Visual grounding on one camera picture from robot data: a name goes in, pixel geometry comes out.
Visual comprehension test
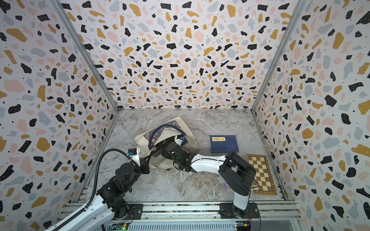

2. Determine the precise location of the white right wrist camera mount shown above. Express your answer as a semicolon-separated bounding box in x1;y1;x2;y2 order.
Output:
174;136;185;146

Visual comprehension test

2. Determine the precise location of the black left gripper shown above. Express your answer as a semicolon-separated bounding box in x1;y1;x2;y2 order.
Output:
124;155;151;192

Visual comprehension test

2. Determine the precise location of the aluminium corner frame post left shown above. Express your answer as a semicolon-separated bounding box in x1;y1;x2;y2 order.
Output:
49;1;119;114

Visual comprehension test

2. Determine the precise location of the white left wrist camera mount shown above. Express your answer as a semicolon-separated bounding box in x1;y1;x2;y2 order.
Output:
128;148;141;166

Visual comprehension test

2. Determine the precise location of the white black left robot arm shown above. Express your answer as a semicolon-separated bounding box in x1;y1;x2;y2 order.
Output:
47;148;151;231

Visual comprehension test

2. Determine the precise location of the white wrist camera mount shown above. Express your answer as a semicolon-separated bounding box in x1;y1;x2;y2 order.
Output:
174;136;185;146
128;148;141;166

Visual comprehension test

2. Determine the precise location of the aluminium corner frame post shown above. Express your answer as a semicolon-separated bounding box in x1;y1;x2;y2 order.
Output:
49;1;119;114
251;0;307;114

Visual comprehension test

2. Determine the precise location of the aluminium corner frame post right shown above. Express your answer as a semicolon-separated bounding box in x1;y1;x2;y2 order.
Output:
251;0;307;114

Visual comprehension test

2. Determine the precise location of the beige canvas floral tote bag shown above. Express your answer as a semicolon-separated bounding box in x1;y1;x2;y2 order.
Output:
135;116;201;172

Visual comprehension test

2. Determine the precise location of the wooden chessboard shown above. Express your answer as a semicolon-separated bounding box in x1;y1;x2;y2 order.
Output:
248;155;277;196

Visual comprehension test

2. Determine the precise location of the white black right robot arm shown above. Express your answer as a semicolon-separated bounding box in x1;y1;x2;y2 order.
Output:
161;142;257;214

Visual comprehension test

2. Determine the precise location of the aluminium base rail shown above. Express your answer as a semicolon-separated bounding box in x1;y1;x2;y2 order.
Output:
62;201;305;231

